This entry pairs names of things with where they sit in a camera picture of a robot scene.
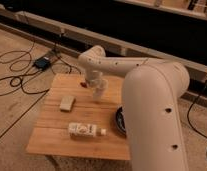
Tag small red object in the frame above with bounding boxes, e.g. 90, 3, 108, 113
80, 82, 87, 88

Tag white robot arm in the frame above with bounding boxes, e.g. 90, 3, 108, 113
78, 45, 190, 171

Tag black ceramic bowl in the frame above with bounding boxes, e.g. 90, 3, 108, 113
114, 107, 126, 135

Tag blue power box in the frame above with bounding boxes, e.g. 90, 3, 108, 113
33, 57, 51, 70

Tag black cable right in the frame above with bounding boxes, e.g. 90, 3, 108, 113
186, 79, 207, 165

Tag white ceramic cup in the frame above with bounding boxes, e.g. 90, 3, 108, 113
93, 79, 108, 101

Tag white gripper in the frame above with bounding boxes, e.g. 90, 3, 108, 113
85, 70, 103, 87

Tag beige sponge block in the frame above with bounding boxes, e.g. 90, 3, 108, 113
60, 95, 75, 111

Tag black floor cable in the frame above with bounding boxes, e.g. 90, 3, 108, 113
0, 19, 82, 141

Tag white plastic bottle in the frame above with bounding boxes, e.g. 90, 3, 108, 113
68, 122, 107, 137

